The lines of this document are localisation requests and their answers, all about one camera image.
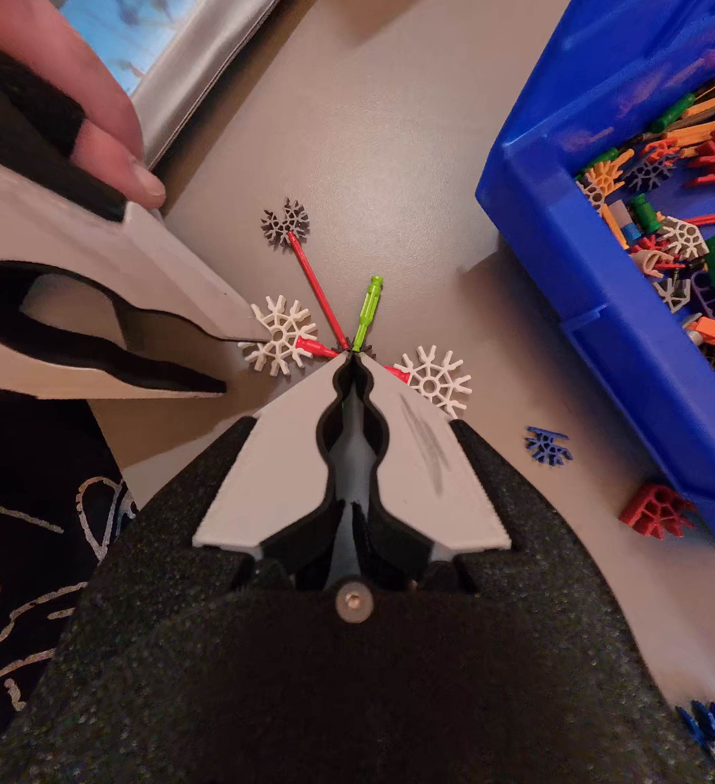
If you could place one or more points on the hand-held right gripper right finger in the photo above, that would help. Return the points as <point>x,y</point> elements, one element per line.
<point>449,490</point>

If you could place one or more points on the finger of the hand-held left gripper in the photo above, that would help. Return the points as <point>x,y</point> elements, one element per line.
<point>57,380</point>
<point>149,257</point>

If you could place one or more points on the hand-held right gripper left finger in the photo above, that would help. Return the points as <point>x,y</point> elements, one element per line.
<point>265,484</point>

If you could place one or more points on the white snowflake connector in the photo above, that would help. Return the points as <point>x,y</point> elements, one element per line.
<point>432,384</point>
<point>281,335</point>

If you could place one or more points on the short red rod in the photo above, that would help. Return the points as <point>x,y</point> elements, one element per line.
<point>314,349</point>
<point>397,373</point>

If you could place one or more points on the dark grey snowflake connector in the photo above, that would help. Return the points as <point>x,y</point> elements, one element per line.
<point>284,222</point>

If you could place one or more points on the black snowflake connector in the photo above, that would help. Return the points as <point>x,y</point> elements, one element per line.
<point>366,352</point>

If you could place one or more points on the long red rod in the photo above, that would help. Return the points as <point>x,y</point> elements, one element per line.
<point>317,288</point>

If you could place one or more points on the blue plastic bin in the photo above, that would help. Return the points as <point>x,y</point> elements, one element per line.
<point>578,153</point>

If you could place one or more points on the pile of colourful construction pieces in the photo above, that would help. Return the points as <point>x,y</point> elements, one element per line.
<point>688,214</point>

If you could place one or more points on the person's left hand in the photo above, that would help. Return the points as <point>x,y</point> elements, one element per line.
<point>57,55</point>

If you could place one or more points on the blue snowflake connector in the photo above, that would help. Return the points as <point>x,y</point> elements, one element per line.
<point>547,447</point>

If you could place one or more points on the person's dark printed t-shirt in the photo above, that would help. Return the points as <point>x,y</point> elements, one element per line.
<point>26,490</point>

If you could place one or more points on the red fan-shaped connector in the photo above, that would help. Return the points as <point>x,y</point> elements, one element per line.
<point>657,511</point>

